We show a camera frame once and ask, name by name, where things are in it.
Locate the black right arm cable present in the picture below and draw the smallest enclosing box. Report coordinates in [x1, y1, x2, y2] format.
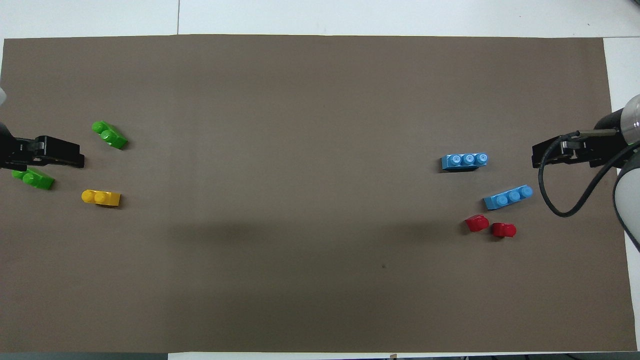
[537, 129, 640, 218]

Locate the blue three-stud toy brick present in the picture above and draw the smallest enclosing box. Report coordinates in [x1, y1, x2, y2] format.
[483, 184, 534, 211]
[440, 152, 490, 173]

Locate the green two-stud toy brick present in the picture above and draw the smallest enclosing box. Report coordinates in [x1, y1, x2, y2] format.
[92, 120, 129, 150]
[11, 169, 55, 191]

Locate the yellow two-stud toy brick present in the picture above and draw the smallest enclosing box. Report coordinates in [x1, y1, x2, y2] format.
[81, 189, 122, 208]

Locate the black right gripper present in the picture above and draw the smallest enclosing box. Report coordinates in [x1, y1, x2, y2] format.
[531, 110, 626, 169]

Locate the brown table mat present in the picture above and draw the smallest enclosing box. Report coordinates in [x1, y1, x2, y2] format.
[0, 34, 638, 354]

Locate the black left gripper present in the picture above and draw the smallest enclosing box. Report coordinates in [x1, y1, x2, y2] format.
[0, 122, 85, 171]

